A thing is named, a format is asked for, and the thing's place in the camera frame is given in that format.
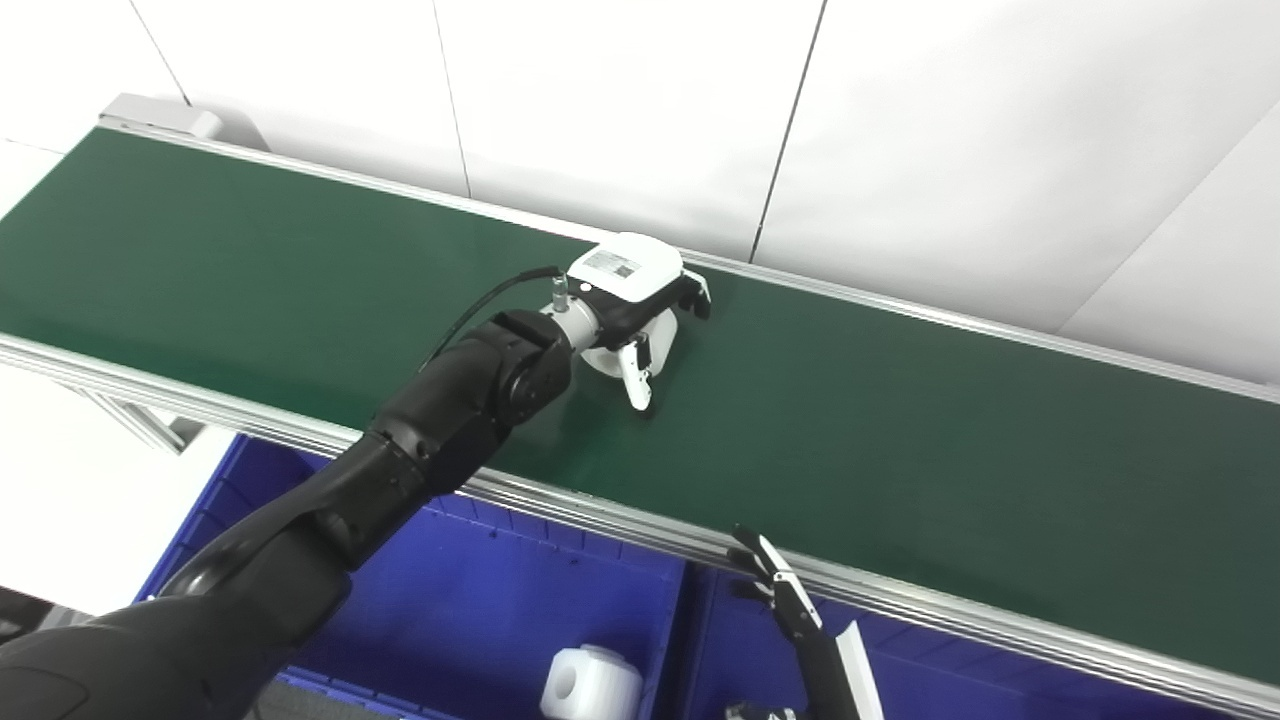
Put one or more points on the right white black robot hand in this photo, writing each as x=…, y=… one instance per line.
x=825, y=670

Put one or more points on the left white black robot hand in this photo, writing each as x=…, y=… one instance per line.
x=630, y=275

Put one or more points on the white round plastic part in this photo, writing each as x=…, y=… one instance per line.
x=600, y=685
x=605, y=360

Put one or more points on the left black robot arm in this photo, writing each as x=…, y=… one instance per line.
x=400, y=450

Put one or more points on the blue plastic bin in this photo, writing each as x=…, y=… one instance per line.
x=980, y=680
x=480, y=600

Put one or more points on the green conveyor belt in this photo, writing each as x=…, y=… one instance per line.
x=900, y=420
x=600, y=515

